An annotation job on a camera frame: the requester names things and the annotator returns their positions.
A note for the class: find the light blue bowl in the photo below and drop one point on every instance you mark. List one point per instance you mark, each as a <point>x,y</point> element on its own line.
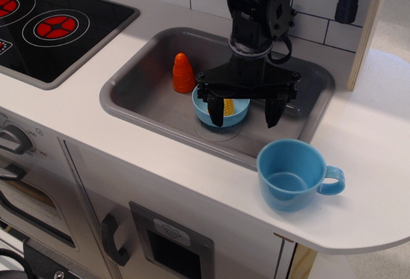
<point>200,107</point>

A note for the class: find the grey oven knob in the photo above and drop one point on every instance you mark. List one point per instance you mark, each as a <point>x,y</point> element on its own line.
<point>15,140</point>

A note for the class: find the grey dishwasher panel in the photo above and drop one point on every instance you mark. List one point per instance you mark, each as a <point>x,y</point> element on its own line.
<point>172,246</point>

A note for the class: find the blue plastic cup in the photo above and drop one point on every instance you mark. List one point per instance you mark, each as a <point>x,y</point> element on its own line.
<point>292,172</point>

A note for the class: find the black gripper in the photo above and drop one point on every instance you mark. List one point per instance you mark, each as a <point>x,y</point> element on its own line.
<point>241,78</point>

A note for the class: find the wooden side post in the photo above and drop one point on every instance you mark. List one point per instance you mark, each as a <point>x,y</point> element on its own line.
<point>372,17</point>

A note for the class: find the black cabinet door handle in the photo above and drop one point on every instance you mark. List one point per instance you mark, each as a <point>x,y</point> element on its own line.
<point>109,227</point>

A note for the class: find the grey toy sink basin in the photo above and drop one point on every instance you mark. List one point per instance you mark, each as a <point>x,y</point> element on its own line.
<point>141,92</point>

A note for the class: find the black toy stovetop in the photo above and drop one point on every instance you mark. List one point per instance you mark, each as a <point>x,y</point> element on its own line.
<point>43,42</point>

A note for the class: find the toy oven door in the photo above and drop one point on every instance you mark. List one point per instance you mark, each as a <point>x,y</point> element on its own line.
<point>30,202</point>

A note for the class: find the orange toy carrot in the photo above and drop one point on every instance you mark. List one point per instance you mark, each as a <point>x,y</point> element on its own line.
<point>182,74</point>

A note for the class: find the yellow toy corn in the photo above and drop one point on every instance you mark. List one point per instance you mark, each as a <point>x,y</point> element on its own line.
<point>229,108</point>

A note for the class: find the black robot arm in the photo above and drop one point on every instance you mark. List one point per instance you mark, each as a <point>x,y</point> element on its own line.
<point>257,25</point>

